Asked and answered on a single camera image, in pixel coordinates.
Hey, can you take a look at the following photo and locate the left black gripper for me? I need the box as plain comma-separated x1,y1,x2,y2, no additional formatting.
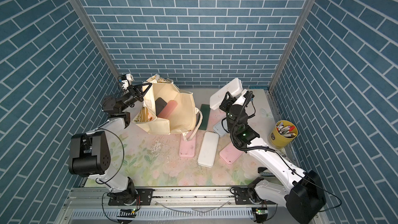
118,85,152,114

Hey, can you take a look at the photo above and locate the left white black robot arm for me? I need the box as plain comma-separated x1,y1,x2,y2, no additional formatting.
68,83,151,205

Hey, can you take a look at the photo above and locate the black grey stapler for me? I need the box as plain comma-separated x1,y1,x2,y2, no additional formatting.
258,167,275,177

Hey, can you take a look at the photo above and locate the black case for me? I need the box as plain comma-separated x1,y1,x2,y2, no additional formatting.
155,97,167,116

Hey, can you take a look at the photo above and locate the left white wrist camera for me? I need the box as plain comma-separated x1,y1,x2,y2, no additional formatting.
117,74,134,90

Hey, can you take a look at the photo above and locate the light blue case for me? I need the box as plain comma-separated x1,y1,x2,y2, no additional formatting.
213,119,229,138

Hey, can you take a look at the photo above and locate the yellow pen holder cup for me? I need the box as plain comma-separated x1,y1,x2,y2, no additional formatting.
268,120,298,149

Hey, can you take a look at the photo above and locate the black mounting plate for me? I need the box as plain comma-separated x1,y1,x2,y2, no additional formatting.
107,188,154,206
230,186,274,205

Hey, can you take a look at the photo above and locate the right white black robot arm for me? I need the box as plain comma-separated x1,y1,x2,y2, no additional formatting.
219,91,326,224

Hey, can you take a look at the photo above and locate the white pencil case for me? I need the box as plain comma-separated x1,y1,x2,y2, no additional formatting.
198,132,219,168

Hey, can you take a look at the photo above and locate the translucent pink case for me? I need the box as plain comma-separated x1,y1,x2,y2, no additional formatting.
158,100,178,119

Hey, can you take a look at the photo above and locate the aluminium front rail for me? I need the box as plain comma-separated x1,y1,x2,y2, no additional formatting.
55,186,297,224

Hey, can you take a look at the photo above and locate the dark green pencil case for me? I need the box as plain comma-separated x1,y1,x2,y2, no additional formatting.
199,104,210,131

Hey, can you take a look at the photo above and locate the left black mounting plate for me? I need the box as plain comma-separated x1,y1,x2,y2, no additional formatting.
107,188,154,206

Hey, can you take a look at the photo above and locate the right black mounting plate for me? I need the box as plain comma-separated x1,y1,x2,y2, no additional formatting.
230,186,274,205

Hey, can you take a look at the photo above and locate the cream canvas tote bag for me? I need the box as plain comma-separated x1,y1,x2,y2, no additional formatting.
132,74,203,141

